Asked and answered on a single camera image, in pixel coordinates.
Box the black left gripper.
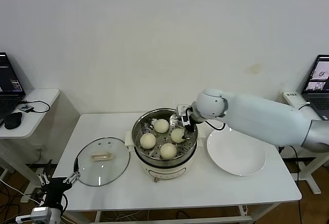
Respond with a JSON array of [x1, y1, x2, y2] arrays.
[[37, 158, 82, 209]]

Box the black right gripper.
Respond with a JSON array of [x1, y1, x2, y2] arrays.
[[179, 115, 197, 144]]

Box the white steamed baozi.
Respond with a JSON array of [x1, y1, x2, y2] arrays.
[[170, 128, 187, 143], [153, 119, 170, 134], [159, 143, 178, 159], [139, 133, 157, 150]]

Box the round glass pot lid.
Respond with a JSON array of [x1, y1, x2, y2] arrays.
[[74, 137, 131, 186]]

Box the perforated steel steamer basket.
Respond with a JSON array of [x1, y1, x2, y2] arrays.
[[125, 108, 206, 167]]

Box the white floor power strip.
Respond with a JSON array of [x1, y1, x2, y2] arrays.
[[20, 192, 43, 204]]

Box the cream electric cooker pot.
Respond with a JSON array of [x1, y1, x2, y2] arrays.
[[125, 131, 206, 184]]

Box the round white plate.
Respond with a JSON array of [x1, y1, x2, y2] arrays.
[[206, 125, 266, 176]]

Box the black computer mouse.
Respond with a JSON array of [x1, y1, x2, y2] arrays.
[[4, 111, 23, 130]]

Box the small black hub device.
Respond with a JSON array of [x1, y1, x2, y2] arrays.
[[20, 104, 35, 114]]

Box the white side desk with mouse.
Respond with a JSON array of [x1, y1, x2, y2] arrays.
[[0, 89, 61, 204]]

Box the black laptop dark screen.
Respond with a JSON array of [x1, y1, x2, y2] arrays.
[[0, 52, 27, 122]]

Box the white labelled power strip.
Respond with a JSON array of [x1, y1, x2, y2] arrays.
[[283, 91, 309, 106]]

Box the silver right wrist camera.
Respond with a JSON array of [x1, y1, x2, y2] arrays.
[[176, 103, 190, 126]]

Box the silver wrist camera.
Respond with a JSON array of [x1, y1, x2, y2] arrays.
[[15, 207, 53, 223], [176, 103, 190, 126]]

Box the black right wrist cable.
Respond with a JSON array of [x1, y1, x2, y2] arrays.
[[203, 120, 227, 132]]

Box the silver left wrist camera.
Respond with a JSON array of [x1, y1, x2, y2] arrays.
[[15, 207, 53, 223]]

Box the black hub cable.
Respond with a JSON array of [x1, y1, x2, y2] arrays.
[[24, 100, 51, 114]]

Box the white table frame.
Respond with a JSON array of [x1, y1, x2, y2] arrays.
[[95, 200, 281, 224]]

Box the grey laptop camera views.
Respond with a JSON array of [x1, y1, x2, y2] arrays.
[[301, 54, 329, 122]]

